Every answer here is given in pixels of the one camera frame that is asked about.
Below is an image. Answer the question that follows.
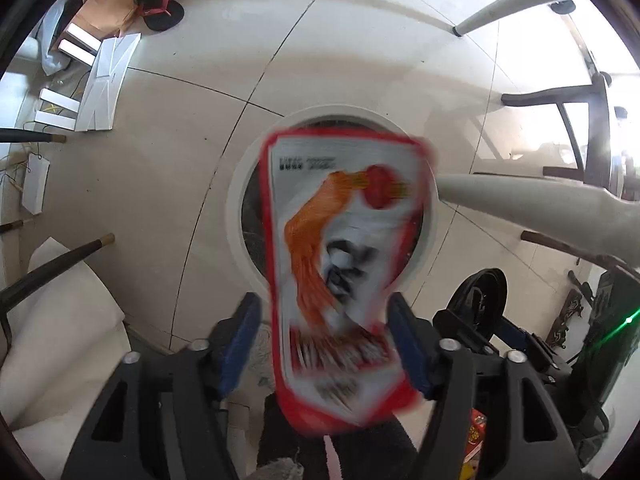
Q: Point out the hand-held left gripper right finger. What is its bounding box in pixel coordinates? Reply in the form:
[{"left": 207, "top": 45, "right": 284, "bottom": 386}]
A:
[{"left": 386, "top": 291, "right": 584, "bottom": 480}]

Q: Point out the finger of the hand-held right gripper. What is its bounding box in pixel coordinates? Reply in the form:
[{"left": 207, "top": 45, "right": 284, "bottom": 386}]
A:
[{"left": 432, "top": 308, "right": 532, "bottom": 361}]

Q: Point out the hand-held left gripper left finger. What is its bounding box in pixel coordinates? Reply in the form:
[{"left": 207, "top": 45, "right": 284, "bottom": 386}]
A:
[{"left": 60, "top": 291, "right": 264, "bottom": 480}]

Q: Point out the red and white snack packet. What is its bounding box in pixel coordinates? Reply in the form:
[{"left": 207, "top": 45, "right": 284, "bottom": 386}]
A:
[{"left": 259, "top": 127, "right": 442, "bottom": 437}]

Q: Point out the round white trash bin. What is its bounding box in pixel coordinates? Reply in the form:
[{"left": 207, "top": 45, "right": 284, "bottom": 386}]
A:
[{"left": 224, "top": 105, "right": 452, "bottom": 307}]

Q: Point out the red and yellow box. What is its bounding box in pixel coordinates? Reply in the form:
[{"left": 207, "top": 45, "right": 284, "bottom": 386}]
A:
[{"left": 459, "top": 407, "right": 489, "bottom": 480}]

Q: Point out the black fuzzy cloth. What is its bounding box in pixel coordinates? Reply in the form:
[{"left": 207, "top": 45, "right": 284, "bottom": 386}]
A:
[{"left": 256, "top": 394, "right": 422, "bottom": 480}]

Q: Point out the pink strip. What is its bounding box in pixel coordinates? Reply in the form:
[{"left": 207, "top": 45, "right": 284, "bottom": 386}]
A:
[{"left": 322, "top": 434, "right": 342, "bottom": 480}]

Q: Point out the dark wooden chair leg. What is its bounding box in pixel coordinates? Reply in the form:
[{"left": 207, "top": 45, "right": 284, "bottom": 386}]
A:
[{"left": 0, "top": 233, "right": 117, "bottom": 321}]

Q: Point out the dark wooden chair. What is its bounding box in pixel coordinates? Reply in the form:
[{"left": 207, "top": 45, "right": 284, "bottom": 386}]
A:
[{"left": 501, "top": 72, "right": 640, "bottom": 201}]

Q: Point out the white paper bag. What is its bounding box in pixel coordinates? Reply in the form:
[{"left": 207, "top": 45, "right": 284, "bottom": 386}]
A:
[{"left": 21, "top": 152, "right": 51, "bottom": 217}]

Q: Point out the white folded cardboard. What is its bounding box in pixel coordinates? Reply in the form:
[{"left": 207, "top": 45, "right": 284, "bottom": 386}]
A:
[{"left": 75, "top": 32, "right": 143, "bottom": 133}]

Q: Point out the dark wooden stick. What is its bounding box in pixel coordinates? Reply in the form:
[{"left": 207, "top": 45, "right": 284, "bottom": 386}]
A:
[{"left": 0, "top": 127, "right": 67, "bottom": 144}]

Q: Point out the white foam block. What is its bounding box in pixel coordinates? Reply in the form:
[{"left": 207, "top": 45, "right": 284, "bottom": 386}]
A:
[
  {"left": 57, "top": 24, "right": 101, "bottom": 67},
  {"left": 34, "top": 87, "right": 82, "bottom": 132}
]

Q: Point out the black and red slipper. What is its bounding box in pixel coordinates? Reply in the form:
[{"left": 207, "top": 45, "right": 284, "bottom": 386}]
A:
[{"left": 136, "top": 0, "right": 186, "bottom": 32}]

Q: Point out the brown cardboard sheet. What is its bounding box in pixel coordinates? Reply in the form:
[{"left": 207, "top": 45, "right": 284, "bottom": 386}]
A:
[{"left": 66, "top": 0, "right": 147, "bottom": 39}]

